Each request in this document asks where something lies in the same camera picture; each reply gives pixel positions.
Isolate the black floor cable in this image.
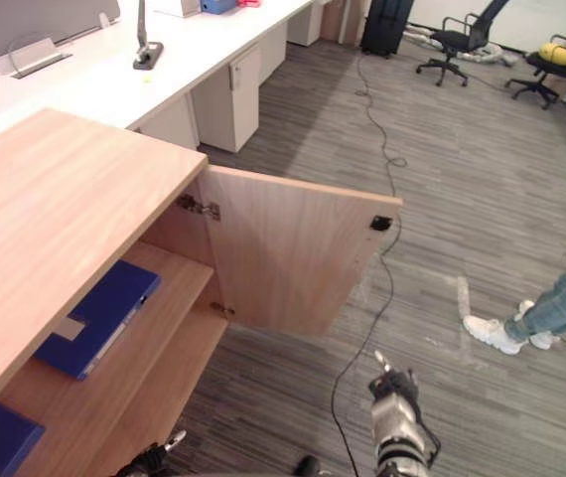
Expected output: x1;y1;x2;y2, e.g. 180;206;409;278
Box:
330;52;409;477

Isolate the long white office desk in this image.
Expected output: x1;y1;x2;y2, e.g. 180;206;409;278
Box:
0;0;317;153

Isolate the grey desk partition screen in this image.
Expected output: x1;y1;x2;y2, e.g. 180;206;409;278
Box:
0;0;122;80

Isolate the black suitcase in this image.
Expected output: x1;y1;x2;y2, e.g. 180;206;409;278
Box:
359;0;416;59

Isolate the blue folder with grey label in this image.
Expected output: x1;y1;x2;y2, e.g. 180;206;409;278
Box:
0;400;47;477
32;258;163;383

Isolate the wooden panel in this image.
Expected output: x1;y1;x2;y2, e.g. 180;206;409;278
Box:
319;0;369;46

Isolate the light wooden office cabinet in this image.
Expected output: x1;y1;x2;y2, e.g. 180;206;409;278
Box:
0;107;403;477

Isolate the grey desk cable flap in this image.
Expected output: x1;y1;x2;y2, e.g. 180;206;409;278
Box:
0;37;74;80

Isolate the wooden cabinet door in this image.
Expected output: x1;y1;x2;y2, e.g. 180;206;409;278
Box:
197;163;404;340

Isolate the yellow item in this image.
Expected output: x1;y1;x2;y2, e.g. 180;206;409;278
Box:
539;42;566;67

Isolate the person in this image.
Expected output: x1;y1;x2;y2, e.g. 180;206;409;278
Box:
462;230;566;357

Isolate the white hose bundle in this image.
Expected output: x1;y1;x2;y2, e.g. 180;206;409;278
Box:
401;23;518;69

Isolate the black office chair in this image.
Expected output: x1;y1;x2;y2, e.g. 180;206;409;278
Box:
504;23;566;111
415;0;510;88

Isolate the blue box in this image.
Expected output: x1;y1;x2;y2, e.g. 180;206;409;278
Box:
199;0;239;16

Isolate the white box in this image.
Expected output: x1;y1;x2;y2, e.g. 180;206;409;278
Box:
152;0;203;19

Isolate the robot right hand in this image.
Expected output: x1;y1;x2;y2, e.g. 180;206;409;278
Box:
367;349;421;407

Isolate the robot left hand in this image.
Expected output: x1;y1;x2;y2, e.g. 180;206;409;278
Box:
122;428;188;477

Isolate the white drawer pedestal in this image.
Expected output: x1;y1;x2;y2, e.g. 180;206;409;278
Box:
286;2;325;49
191;42;262;154

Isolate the dark robot foot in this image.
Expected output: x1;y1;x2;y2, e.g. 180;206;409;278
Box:
294;454;322;477

